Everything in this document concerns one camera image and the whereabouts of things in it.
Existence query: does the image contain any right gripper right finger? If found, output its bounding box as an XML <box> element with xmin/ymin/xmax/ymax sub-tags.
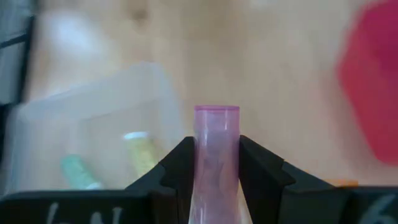
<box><xmin>239</xmin><ymin>134</ymin><xmax>341</xmax><ymax>224</ymax></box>

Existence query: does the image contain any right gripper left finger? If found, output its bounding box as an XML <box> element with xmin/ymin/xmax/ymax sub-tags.
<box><xmin>126</xmin><ymin>136</ymin><xmax>196</xmax><ymax>224</ymax></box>

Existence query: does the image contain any yellow pill tube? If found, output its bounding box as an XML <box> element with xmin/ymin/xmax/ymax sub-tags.
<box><xmin>123</xmin><ymin>131</ymin><xmax>159</xmax><ymax>180</ymax></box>

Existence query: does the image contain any pink pill tube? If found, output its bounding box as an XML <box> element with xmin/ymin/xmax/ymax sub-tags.
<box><xmin>188</xmin><ymin>105</ymin><xmax>253</xmax><ymax>224</ymax></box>

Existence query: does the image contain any green pill tube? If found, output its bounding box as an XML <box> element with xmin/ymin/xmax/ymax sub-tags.
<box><xmin>60</xmin><ymin>154</ymin><xmax>103</xmax><ymax>190</ymax></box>

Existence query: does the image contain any clear plastic bin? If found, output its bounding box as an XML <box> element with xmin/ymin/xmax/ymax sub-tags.
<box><xmin>6</xmin><ymin>60</ymin><xmax>187</xmax><ymax>197</ymax></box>

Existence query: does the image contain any red plastic bin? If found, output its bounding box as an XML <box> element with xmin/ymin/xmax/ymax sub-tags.
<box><xmin>337</xmin><ymin>0</ymin><xmax>398</xmax><ymax>166</ymax></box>

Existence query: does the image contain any black aluminium table frame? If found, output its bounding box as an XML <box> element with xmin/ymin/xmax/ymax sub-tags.
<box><xmin>0</xmin><ymin>15</ymin><xmax>35</xmax><ymax>106</ymax></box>

